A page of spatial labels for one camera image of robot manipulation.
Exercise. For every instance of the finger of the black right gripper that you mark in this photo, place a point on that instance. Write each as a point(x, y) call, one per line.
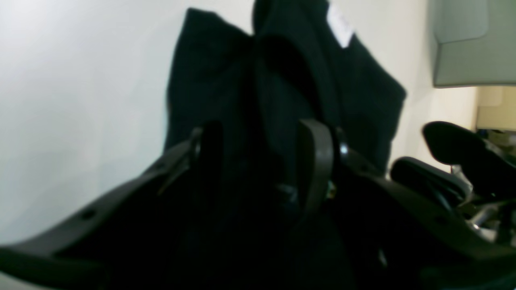
point(442, 188)
point(491, 171)

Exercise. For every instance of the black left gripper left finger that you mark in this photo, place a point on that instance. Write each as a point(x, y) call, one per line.
point(128, 235)

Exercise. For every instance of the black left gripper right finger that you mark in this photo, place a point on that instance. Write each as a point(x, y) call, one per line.
point(391, 237)

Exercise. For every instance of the black T-shirt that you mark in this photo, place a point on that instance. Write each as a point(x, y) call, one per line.
point(299, 63)

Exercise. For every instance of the white bin at table corner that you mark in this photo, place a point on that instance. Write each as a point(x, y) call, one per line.
point(476, 43)

